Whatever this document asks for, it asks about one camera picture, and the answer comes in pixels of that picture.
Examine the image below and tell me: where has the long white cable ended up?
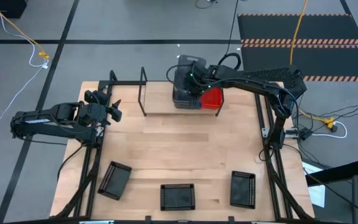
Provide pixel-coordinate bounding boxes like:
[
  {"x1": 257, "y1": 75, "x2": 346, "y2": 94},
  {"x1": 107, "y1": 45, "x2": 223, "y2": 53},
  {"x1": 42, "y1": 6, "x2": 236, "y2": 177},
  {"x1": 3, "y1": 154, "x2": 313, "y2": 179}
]
[{"x1": 0, "y1": 0, "x2": 50, "y2": 135}]

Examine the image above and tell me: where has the black power adapter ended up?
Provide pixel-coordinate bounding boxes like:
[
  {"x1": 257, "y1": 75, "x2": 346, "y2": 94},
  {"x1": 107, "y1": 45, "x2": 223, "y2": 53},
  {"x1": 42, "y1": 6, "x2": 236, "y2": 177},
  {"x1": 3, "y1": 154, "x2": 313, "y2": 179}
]
[{"x1": 298, "y1": 127, "x2": 313, "y2": 141}]

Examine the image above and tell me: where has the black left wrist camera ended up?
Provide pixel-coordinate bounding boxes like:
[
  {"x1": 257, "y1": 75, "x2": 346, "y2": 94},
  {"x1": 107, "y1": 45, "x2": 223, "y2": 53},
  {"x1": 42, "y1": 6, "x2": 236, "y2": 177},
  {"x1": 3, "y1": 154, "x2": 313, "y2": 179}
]
[{"x1": 84, "y1": 90, "x2": 110, "y2": 106}]

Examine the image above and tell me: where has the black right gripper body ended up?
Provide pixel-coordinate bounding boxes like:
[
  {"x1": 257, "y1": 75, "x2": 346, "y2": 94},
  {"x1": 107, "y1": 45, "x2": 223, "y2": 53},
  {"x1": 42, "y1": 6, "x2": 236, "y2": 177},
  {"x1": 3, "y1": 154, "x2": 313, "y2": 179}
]
[{"x1": 191, "y1": 65, "x2": 213, "y2": 96}]

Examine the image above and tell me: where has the yellow power plug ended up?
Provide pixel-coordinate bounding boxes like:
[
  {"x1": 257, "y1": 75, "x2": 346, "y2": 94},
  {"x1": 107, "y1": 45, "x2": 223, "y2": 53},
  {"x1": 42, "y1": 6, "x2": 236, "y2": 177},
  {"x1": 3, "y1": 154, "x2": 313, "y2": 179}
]
[{"x1": 296, "y1": 108, "x2": 337, "y2": 129}]

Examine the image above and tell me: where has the white paper sheet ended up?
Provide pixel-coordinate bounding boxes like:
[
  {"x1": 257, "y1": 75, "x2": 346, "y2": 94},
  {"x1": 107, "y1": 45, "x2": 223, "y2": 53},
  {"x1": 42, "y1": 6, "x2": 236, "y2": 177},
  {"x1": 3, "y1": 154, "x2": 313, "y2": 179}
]
[{"x1": 301, "y1": 161, "x2": 326, "y2": 208}]

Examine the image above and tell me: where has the black aluminium rig frame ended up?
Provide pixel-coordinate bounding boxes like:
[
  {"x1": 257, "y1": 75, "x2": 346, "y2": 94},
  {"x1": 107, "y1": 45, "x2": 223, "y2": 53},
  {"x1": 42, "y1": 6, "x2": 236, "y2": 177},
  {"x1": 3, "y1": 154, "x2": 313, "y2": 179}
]
[{"x1": 50, "y1": 70, "x2": 315, "y2": 224}]

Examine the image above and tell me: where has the yellow extension cable with plug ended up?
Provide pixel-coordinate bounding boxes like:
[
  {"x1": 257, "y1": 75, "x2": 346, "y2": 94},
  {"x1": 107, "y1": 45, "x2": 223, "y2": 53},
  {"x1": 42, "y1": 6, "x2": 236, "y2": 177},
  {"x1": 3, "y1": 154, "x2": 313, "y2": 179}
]
[{"x1": 0, "y1": 0, "x2": 50, "y2": 60}]

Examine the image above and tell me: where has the short white cable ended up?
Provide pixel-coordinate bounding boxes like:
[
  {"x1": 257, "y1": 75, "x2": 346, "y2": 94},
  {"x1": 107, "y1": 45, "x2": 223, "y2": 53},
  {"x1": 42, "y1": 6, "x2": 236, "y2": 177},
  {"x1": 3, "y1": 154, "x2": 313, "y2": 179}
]
[{"x1": 311, "y1": 121, "x2": 348, "y2": 139}]

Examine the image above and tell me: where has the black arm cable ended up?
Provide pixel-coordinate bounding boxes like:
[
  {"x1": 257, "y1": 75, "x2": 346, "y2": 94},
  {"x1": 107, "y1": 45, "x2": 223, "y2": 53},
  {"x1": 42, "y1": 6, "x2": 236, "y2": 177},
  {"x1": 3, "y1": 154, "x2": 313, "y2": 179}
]
[{"x1": 57, "y1": 143, "x2": 86, "y2": 182}]

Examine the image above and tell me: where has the black mat with hazard stripes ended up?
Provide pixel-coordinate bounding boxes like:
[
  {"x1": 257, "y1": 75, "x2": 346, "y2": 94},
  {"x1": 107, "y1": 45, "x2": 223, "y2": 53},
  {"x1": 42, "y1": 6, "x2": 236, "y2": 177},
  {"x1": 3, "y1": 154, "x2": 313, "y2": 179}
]
[
  {"x1": 240, "y1": 43, "x2": 358, "y2": 82},
  {"x1": 237, "y1": 13, "x2": 358, "y2": 44}
]

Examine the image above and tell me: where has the thick black cable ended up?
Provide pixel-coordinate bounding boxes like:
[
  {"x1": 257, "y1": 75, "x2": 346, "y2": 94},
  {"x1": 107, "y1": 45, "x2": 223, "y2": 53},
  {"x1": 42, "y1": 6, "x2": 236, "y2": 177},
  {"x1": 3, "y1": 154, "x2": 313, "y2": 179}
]
[{"x1": 216, "y1": 0, "x2": 242, "y2": 73}]

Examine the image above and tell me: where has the black slotted plastic basket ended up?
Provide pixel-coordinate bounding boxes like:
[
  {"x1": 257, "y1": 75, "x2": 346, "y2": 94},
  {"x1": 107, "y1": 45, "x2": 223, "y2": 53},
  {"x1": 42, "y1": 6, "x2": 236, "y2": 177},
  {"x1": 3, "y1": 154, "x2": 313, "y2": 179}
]
[
  {"x1": 160, "y1": 183, "x2": 196, "y2": 212},
  {"x1": 229, "y1": 170, "x2": 257, "y2": 210},
  {"x1": 97, "y1": 161, "x2": 132, "y2": 201}
]

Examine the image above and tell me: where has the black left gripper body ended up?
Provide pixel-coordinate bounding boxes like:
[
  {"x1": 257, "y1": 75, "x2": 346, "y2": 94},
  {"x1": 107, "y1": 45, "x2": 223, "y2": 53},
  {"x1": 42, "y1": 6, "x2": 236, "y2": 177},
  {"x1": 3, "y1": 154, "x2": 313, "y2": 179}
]
[{"x1": 78, "y1": 102, "x2": 111, "y2": 127}]

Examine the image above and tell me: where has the black board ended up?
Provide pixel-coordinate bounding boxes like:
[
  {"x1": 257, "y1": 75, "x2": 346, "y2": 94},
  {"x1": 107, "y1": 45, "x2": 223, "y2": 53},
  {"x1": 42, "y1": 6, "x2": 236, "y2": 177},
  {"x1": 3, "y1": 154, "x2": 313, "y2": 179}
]
[{"x1": 305, "y1": 159, "x2": 358, "y2": 187}]

